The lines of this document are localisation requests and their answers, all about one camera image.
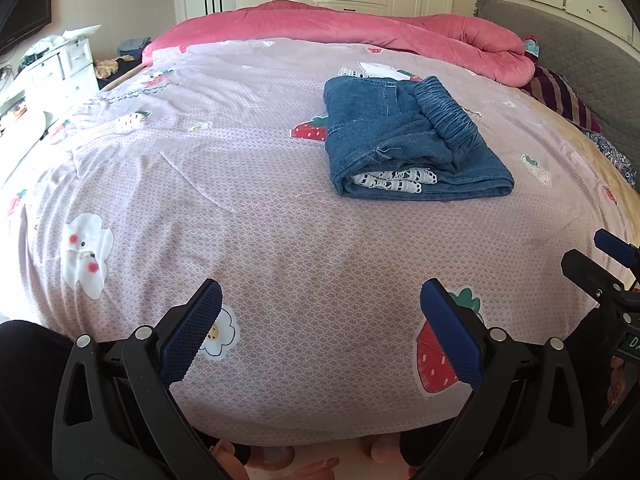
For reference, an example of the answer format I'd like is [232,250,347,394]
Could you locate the blue denim pants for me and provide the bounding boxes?
[322,75,516,202]

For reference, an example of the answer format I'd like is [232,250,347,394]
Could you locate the blue floral cloth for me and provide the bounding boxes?
[582,130,638,186]

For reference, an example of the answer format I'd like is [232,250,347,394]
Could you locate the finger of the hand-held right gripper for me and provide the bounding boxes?
[594,229,640,270]
[560,249,627,298]

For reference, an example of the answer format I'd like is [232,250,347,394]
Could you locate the black television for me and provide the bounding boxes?
[0,0,53,55]

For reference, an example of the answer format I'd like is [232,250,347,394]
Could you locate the pink quilt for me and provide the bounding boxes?
[141,0,538,86]

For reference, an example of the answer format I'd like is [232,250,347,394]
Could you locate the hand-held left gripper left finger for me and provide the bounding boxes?
[51,279,241,480]

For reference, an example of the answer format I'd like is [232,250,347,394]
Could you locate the white dresser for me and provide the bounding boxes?
[0,25,101,128]

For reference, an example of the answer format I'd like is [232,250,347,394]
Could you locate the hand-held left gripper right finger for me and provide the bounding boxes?
[407,278,603,480]

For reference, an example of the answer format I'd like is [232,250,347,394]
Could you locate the grey padded headboard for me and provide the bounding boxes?
[472,0,640,141]

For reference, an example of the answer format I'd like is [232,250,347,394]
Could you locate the pink strawberry print bed sheet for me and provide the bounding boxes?
[0,37,636,448]

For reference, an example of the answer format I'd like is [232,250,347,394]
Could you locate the brown patterned cloth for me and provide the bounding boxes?
[96,57,132,80]

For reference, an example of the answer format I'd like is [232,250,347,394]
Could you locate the striped pillow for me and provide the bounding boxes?
[520,65,603,133]

